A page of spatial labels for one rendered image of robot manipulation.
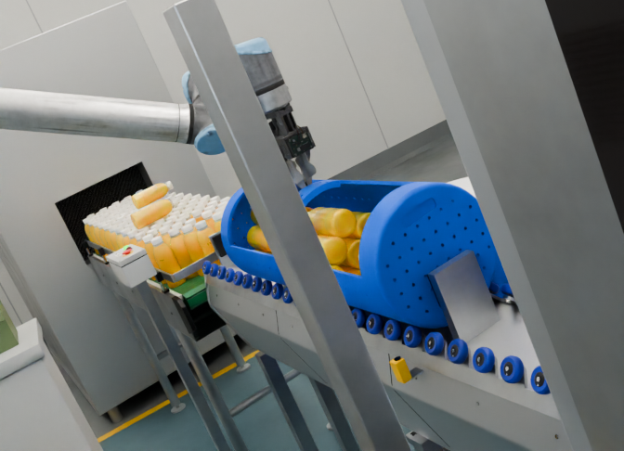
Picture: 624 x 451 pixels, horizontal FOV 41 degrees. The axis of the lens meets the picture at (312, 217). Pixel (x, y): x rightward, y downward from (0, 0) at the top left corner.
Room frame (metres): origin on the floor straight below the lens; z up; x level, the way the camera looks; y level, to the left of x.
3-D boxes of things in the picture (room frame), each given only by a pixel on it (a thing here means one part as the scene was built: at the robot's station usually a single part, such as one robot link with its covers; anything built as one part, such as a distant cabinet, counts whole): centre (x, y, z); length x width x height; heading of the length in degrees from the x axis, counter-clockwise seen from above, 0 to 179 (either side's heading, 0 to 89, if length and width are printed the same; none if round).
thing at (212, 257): (2.80, 0.33, 0.96); 0.40 x 0.01 x 0.03; 112
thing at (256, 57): (1.94, -0.02, 1.54); 0.10 x 0.09 x 0.12; 75
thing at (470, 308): (1.49, -0.20, 1.00); 0.10 x 0.04 x 0.15; 112
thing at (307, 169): (1.94, -0.04, 1.27); 0.06 x 0.03 x 0.09; 22
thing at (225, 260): (2.72, 0.30, 0.99); 0.10 x 0.02 x 0.12; 112
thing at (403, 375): (1.49, -0.06, 0.92); 0.08 x 0.03 x 0.05; 112
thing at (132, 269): (2.80, 0.64, 1.05); 0.20 x 0.10 x 0.10; 22
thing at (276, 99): (1.94, -0.03, 1.46); 0.10 x 0.09 x 0.05; 112
